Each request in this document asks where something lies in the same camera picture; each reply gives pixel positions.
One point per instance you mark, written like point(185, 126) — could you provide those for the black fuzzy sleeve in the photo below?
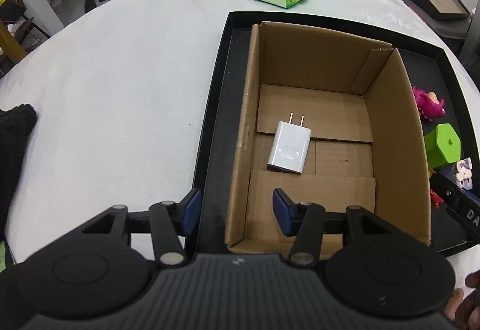
point(16, 127)

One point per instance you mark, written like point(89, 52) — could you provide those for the pink bear figurine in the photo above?
point(429, 106)

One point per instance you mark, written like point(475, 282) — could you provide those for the person's right hand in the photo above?
point(465, 312)

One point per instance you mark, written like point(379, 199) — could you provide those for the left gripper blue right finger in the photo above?
point(304, 222)

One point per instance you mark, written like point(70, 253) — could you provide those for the white USB charger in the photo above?
point(290, 146)

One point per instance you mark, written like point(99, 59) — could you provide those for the yellow side table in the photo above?
point(15, 26)

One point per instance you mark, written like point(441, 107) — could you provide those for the red blue keychain figurine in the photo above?
point(436, 200)

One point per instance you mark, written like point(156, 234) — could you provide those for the green hexagonal box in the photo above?
point(442, 146)

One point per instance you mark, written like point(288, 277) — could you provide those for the brown cardboard box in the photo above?
point(366, 145)

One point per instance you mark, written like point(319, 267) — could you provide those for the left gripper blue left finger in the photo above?
point(170, 220)

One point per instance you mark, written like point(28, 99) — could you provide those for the purple cube toy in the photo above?
point(464, 173)

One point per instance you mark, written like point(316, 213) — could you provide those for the black shallow tray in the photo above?
point(426, 64)

